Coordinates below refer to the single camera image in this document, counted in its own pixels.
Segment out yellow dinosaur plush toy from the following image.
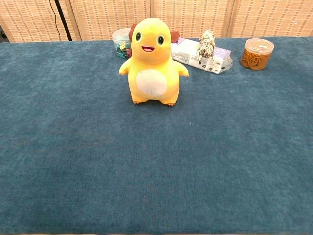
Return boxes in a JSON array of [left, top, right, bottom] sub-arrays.
[[119, 17, 190, 106]]

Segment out teal plush tablecloth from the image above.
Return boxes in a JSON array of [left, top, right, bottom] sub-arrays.
[[0, 36, 313, 235]]

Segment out white tissue pack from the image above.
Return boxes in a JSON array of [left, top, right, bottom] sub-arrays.
[[171, 38, 233, 75]]

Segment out clear jar of binder clips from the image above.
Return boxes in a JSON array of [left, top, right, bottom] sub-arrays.
[[112, 28, 133, 59]]

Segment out white brown twine ball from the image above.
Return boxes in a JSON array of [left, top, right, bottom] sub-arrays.
[[197, 29, 217, 59]]

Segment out woven bamboo folding screen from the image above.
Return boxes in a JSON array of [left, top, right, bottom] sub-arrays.
[[0, 0, 313, 43]]

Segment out clear jar of rubber bands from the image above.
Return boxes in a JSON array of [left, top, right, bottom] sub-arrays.
[[240, 38, 275, 71]]

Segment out black stand pole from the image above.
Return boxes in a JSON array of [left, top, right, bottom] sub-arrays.
[[54, 0, 73, 42]]

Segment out thin black hanging cable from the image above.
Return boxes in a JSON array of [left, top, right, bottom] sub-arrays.
[[48, 0, 61, 41]]

